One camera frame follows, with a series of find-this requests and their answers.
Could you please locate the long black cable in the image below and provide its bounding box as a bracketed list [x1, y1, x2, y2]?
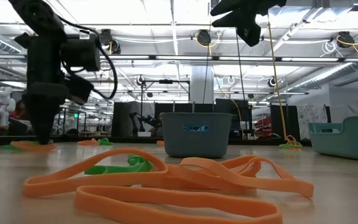
[233, 26, 248, 102]

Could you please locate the yellow cable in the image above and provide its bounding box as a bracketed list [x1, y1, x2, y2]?
[265, 9, 291, 141]

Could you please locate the person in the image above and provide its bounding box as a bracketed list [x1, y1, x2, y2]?
[10, 100, 27, 121]

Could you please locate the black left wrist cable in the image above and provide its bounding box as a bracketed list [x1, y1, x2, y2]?
[54, 15, 119, 101]

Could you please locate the white patterned sheet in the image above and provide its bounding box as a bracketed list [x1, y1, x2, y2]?
[296, 103, 329, 139]

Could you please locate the teal plastic basket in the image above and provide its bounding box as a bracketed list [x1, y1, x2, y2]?
[308, 114, 358, 162]

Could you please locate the black stand frame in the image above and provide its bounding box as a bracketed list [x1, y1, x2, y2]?
[140, 79, 191, 138]

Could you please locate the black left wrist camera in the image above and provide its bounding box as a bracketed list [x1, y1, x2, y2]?
[60, 32, 101, 72]

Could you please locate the blue plastic basket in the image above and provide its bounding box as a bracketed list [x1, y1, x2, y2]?
[160, 112, 232, 159]

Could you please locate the red object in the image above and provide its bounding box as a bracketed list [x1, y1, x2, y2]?
[253, 114, 273, 139]

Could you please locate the black partition panel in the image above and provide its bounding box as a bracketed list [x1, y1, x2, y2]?
[270, 104, 301, 139]
[214, 98, 253, 139]
[111, 101, 161, 138]

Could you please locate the white pillar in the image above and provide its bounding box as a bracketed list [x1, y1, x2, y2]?
[190, 65, 214, 104]

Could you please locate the black monitor row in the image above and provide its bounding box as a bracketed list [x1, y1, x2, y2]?
[154, 102, 216, 114]

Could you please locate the blue rubber band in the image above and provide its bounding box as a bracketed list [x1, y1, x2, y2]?
[182, 124, 210, 133]

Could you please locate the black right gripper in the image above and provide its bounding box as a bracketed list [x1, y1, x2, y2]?
[209, 0, 287, 48]

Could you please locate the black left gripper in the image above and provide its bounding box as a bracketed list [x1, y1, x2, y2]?
[14, 32, 94, 146]

